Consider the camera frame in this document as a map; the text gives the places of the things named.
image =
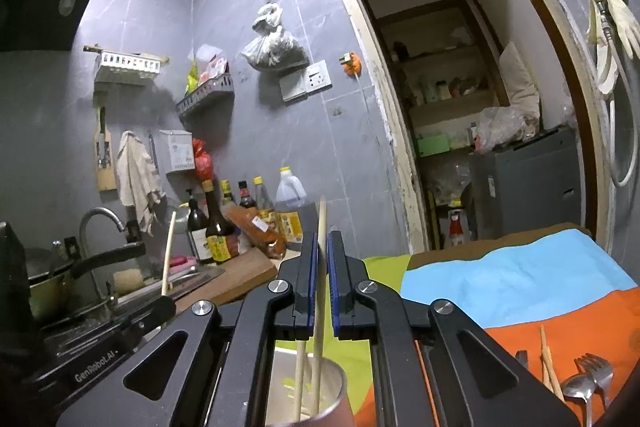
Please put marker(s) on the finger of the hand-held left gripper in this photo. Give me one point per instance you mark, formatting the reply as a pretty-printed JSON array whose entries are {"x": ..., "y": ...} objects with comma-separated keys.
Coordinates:
[{"x": 157, "y": 312}]

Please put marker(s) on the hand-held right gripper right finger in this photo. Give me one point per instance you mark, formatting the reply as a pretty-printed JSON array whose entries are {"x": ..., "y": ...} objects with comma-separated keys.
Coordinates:
[{"x": 332, "y": 287}]

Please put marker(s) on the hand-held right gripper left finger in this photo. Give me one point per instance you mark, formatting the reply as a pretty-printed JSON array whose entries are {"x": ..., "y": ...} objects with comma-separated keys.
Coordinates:
[{"x": 313, "y": 277}]

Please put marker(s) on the pale wooden chopstick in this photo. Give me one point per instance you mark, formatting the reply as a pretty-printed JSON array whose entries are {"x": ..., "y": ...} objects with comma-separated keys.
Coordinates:
[
  {"x": 300, "y": 372},
  {"x": 168, "y": 252},
  {"x": 319, "y": 257}
]

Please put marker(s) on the stainless steel cup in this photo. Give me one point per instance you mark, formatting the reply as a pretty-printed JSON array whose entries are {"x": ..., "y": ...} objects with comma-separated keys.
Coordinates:
[{"x": 327, "y": 387}]

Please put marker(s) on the brown wooden chopstick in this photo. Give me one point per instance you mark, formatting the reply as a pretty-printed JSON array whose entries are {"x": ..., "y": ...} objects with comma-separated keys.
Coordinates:
[
  {"x": 554, "y": 372},
  {"x": 545, "y": 357}
]

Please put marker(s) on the metal spoon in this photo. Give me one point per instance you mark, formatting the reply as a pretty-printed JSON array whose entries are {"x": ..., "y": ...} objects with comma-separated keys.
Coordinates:
[{"x": 575, "y": 389}]

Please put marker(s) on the metal fork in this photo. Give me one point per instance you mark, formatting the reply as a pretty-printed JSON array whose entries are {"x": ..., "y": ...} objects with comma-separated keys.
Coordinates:
[{"x": 597, "y": 369}]

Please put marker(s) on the kitchen cleaver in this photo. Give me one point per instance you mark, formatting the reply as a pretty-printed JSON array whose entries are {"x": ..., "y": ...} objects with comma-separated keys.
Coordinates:
[{"x": 185, "y": 282}]

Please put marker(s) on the yellow sponge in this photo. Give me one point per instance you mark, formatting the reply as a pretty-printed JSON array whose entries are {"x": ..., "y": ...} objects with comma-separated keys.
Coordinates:
[{"x": 127, "y": 279}]

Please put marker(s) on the wooden cutting board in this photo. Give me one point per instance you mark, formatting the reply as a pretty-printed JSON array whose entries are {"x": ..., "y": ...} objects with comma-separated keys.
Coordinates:
[{"x": 240, "y": 274}]

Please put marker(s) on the orange food package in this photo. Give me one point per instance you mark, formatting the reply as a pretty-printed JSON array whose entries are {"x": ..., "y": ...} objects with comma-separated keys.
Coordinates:
[{"x": 255, "y": 229}]

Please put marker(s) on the large oil bottle yellow cap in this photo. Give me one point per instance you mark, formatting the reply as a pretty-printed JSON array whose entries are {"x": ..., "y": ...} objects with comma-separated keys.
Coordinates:
[{"x": 289, "y": 202}]

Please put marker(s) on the sauce bottle yellow cap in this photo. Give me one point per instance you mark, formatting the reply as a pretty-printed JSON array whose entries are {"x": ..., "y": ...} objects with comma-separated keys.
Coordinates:
[{"x": 261, "y": 197}]

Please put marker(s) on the dark bottle yellow label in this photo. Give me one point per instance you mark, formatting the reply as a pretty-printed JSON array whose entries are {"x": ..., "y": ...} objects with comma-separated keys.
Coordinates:
[{"x": 219, "y": 232}]

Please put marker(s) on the dark sauce bottle red label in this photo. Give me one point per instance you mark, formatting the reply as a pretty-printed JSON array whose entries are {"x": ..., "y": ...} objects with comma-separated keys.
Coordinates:
[{"x": 246, "y": 196}]

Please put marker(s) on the metal faucet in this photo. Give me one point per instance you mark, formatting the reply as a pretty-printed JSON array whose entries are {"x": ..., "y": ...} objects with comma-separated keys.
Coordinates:
[{"x": 97, "y": 214}]

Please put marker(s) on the small sauce bottle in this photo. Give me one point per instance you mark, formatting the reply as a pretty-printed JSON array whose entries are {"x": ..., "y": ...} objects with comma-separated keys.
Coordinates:
[{"x": 227, "y": 193}]

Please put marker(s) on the black appliance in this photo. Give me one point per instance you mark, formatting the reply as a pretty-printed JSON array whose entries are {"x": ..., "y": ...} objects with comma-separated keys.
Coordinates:
[{"x": 12, "y": 277}]

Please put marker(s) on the red and white bottle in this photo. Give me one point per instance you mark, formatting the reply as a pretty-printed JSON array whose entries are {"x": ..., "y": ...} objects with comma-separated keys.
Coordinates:
[{"x": 456, "y": 229}]

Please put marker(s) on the beige hanging towel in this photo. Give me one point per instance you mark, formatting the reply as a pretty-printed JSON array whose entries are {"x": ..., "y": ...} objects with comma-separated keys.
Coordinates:
[{"x": 135, "y": 177}]

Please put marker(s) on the red plastic bag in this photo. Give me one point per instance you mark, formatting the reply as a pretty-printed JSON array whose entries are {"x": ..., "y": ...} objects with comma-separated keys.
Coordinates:
[{"x": 202, "y": 162}]

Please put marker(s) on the wooden knife holder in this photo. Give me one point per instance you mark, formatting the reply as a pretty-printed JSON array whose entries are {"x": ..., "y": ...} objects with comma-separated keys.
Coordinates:
[{"x": 105, "y": 157}]

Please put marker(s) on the green box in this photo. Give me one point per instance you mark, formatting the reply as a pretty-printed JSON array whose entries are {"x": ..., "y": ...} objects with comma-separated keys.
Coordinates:
[{"x": 433, "y": 145}]

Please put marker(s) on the multicolour tablecloth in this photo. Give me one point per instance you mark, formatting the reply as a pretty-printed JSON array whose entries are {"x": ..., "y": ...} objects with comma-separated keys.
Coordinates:
[{"x": 525, "y": 282}]

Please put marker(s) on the dark metal utensil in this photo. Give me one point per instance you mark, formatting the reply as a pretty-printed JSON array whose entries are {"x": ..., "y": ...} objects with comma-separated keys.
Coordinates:
[{"x": 522, "y": 359}]

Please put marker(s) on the wooden storage shelves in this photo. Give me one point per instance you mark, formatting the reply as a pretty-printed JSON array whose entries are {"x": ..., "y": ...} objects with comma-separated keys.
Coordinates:
[{"x": 445, "y": 102}]

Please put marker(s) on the grey washing machine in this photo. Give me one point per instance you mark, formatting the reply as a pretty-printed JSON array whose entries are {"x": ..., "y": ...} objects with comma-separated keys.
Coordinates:
[{"x": 525, "y": 187}]

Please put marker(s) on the yellow snack packet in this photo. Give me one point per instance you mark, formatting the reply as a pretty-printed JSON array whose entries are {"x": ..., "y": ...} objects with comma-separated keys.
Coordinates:
[{"x": 192, "y": 79}]

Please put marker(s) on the crumpled clear plastic bag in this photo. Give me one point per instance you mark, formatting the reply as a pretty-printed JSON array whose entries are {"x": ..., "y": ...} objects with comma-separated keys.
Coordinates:
[{"x": 500, "y": 127}]

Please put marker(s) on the red snack packets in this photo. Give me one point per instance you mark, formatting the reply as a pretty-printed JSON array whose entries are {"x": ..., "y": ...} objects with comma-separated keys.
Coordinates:
[{"x": 214, "y": 67}]

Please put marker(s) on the hanging clear plastic bag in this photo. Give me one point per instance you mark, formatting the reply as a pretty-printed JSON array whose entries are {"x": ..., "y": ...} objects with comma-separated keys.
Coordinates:
[{"x": 272, "y": 44}]

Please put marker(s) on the wooden rolling stick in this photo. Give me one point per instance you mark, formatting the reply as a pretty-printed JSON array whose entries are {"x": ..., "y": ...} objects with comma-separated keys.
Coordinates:
[{"x": 95, "y": 49}]

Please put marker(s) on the beige pillow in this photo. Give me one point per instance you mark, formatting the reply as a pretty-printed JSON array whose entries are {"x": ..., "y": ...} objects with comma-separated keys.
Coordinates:
[{"x": 520, "y": 82}]

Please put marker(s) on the cream rubber gloves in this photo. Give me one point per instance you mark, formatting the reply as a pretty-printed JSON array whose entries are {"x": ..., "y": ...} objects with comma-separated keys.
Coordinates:
[{"x": 612, "y": 27}]

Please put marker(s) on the white wall box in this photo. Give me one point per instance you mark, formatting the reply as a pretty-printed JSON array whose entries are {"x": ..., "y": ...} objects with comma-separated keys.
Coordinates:
[{"x": 176, "y": 152}]

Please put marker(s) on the wooden door frame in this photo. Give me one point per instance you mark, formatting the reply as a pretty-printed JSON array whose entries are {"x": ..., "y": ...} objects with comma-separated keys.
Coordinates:
[{"x": 380, "y": 107}]

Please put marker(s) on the white wall socket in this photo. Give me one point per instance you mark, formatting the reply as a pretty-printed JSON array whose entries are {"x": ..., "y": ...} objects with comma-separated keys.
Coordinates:
[{"x": 318, "y": 77}]

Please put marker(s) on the grey wall shelf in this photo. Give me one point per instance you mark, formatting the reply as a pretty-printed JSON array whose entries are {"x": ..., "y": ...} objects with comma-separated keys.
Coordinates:
[{"x": 205, "y": 94}]

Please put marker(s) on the orange wall hook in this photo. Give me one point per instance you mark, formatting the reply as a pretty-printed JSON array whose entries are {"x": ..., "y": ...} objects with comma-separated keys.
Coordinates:
[{"x": 351, "y": 63}]

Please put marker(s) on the white wall basket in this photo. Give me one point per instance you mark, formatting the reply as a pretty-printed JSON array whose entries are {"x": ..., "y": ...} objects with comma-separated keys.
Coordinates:
[{"x": 127, "y": 67}]

